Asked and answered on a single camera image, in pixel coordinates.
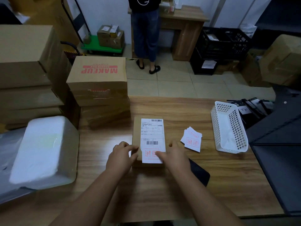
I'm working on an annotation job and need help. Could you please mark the black plastic crate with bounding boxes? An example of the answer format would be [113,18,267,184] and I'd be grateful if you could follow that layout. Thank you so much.
[221,27,251,60]
[196,27,227,60]

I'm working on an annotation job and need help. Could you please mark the black scanners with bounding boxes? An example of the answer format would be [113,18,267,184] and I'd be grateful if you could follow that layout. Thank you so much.
[233,102,256,129]

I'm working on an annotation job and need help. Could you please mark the wooden drawer desk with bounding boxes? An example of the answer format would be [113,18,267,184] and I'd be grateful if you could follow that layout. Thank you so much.
[128,4,210,62]

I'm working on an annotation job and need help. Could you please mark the person's right forearm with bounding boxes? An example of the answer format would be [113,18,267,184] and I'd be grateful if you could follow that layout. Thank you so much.
[177,169,245,226]

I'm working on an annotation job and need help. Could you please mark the red stamped white sticker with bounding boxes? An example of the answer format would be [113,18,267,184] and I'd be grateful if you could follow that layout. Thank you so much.
[142,148,166,164]

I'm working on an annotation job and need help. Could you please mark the small plain cardboard box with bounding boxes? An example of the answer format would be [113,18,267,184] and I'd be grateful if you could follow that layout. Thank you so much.
[131,116,167,167]

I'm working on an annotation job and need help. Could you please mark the dark metal shelf rack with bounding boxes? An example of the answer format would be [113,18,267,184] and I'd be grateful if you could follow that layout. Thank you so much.
[246,91,301,216]
[255,0,301,50]

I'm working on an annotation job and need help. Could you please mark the stack of large cardboard boxes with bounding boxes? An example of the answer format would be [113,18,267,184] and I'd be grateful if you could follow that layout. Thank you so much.
[7,0,80,47]

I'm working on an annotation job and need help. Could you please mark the white standing air conditioner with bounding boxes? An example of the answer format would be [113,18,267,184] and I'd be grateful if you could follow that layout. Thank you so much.
[215,0,273,29]

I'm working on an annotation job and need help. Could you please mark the black flat device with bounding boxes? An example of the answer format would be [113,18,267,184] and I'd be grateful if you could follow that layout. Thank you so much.
[258,99,274,115]
[241,99,264,118]
[248,97,268,116]

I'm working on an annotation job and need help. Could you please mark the person's left hand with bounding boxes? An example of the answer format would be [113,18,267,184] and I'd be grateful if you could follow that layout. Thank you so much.
[106,141,139,177]

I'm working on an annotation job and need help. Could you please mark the white perforated plastic tray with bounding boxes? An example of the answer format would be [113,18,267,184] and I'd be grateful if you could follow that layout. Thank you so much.
[210,101,249,154]

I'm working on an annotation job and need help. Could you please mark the white plastic bag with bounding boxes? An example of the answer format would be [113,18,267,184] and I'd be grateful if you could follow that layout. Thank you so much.
[240,23,258,38]

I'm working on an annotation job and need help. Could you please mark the small labelled cardboard box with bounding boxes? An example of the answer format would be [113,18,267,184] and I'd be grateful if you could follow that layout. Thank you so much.
[97,25,111,35]

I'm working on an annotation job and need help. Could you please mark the stack of small cardboard boxes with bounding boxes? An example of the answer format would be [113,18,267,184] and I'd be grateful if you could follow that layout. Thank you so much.
[159,0,176,15]

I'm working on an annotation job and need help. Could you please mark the stack of white stickers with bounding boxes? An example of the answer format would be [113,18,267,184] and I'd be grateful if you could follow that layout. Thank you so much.
[180,126,203,153]

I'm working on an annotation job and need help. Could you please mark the person's left forearm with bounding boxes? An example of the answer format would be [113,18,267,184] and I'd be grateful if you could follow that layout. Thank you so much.
[49,168,120,226]

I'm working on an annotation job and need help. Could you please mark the medium taped cardboard box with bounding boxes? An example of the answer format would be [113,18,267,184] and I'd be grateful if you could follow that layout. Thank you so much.
[97,30,125,50]

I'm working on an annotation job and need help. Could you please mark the white foam parcel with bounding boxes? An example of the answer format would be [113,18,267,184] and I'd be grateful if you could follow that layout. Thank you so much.
[9,116,80,190]

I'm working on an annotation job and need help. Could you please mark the green platform trolley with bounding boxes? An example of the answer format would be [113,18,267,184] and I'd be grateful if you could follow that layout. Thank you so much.
[61,0,125,56]

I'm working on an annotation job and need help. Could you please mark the black office chair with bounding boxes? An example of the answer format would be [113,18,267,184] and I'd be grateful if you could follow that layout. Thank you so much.
[60,41,83,66]

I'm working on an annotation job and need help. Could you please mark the red printed cardboard box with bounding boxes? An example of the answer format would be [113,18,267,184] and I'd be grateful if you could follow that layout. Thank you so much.
[66,56,129,107]

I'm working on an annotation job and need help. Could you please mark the person's right hand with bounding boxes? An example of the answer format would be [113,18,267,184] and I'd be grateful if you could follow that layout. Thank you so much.
[155,141,192,179]

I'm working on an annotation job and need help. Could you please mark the black handheld scanner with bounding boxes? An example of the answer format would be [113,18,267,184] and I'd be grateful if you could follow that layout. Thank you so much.
[188,158,211,187]

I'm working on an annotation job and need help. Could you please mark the black plastic crates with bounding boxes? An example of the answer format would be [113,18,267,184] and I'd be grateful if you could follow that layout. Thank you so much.
[190,48,218,76]

